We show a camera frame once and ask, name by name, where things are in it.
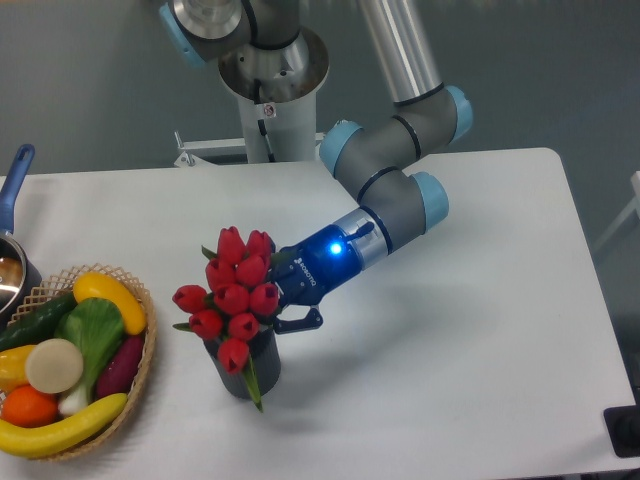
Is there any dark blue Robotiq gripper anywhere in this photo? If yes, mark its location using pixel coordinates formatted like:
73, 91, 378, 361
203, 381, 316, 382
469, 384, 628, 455
269, 224, 363, 334

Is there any red tulip bouquet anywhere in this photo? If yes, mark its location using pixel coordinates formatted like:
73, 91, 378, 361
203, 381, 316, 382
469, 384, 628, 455
172, 226, 281, 411

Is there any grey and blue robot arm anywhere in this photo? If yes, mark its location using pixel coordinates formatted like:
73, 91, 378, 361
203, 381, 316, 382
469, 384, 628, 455
159, 1, 473, 334

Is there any dark grey ribbed vase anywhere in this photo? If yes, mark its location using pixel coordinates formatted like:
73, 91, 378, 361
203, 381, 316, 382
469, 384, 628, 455
204, 329, 281, 400

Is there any purple sweet potato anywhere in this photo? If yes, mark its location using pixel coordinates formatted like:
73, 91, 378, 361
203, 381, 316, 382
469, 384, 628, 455
95, 336, 144, 399

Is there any green bok choy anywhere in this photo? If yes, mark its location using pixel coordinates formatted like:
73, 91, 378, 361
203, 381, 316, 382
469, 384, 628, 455
54, 298, 124, 417

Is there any woven wicker basket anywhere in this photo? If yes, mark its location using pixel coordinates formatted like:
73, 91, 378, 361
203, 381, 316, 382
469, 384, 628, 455
1, 264, 157, 461

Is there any beige round disc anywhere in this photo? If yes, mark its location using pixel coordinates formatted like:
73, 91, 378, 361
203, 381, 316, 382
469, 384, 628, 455
25, 338, 84, 394

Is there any green cucumber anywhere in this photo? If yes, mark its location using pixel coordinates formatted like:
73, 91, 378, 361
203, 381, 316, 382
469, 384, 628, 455
1, 292, 77, 351

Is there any orange fruit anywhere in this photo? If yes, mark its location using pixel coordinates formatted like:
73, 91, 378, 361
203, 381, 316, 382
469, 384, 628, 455
1, 385, 58, 428

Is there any yellow bell pepper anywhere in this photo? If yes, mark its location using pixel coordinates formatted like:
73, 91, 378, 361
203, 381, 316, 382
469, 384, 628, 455
0, 345, 35, 393

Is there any long yellow banana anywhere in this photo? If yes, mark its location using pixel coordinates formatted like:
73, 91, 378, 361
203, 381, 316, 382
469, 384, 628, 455
1, 393, 128, 459

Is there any black device at table edge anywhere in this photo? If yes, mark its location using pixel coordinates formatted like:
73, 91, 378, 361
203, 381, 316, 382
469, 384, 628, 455
603, 405, 639, 458

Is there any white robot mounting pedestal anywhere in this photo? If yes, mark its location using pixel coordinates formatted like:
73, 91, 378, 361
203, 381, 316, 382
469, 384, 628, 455
174, 27, 329, 167

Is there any blue handled saucepan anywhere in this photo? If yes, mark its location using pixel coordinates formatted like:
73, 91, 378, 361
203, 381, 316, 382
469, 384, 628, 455
1, 144, 41, 329

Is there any white furniture frame at right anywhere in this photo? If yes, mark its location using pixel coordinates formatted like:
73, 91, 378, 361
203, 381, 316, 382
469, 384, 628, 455
594, 171, 639, 256

